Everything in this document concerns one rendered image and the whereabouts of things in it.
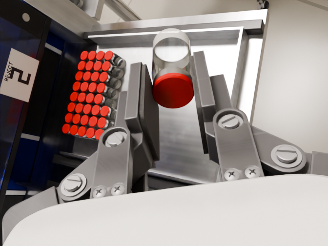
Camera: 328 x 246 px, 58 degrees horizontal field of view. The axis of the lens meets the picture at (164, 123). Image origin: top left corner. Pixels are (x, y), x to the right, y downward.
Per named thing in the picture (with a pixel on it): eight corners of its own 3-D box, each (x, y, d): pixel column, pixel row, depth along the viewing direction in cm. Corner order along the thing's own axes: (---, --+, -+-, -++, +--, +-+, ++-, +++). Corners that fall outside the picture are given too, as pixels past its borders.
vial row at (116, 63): (100, 141, 61) (84, 137, 57) (119, 59, 63) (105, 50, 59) (108, 142, 60) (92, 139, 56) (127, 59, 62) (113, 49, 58)
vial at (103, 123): (111, 132, 60) (95, 127, 56) (113, 121, 60) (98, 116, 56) (119, 133, 59) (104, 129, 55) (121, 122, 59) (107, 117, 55)
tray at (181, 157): (71, 155, 64) (59, 153, 61) (99, 42, 67) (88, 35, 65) (222, 189, 47) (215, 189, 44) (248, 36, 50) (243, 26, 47)
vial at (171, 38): (156, 63, 18) (155, 109, 15) (149, 30, 17) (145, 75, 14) (192, 57, 18) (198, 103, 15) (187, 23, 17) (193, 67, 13)
